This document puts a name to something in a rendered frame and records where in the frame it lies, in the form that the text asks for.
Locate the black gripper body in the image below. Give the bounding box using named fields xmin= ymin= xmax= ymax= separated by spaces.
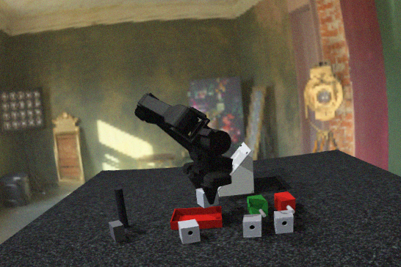
xmin=183 ymin=150 xmax=232 ymax=189

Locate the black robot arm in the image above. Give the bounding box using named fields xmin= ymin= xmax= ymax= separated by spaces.
xmin=134 ymin=92 xmax=233 ymax=174

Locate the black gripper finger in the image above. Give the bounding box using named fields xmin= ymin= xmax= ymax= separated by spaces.
xmin=188 ymin=175 xmax=204 ymax=189
xmin=201 ymin=183 xmax=219 ymax=205

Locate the red block with white pin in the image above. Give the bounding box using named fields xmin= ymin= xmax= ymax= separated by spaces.
xmin=274 ymin=191 xmax=296 ymax=214

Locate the red tray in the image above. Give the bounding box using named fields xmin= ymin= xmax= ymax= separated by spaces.
xmin=170 ymin=206 xmax=223 ymax=230

